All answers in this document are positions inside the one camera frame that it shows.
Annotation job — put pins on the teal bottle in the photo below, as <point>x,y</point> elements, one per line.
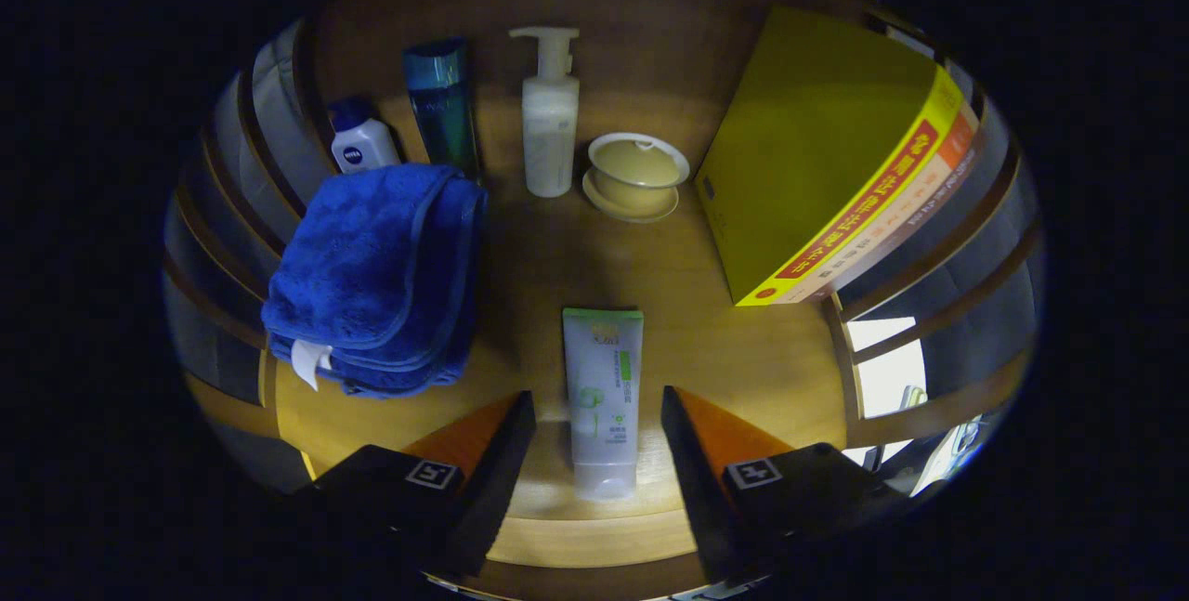
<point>444,113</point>

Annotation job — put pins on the white green cream tube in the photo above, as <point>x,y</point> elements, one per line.
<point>604,378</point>

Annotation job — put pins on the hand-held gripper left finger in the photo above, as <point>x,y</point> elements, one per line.
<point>488,489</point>

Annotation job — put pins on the white pump bottle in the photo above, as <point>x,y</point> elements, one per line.
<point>550,141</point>

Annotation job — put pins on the small white blue-capped bottle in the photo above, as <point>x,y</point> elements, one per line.
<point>362,150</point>

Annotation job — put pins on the brown book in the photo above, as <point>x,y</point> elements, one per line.
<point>920,222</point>

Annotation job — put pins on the blue folded towel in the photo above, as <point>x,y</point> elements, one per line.
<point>372,267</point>

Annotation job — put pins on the orange book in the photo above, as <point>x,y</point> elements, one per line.
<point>959,138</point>

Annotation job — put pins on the yellow book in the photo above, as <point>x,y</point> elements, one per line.
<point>817,146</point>

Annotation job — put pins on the wooden slatted cabinet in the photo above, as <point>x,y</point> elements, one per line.
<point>650,25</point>

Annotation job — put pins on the beige lidded tea bowl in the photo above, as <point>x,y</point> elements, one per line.
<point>636,176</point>

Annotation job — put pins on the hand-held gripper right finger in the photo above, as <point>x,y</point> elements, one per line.
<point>706,489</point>

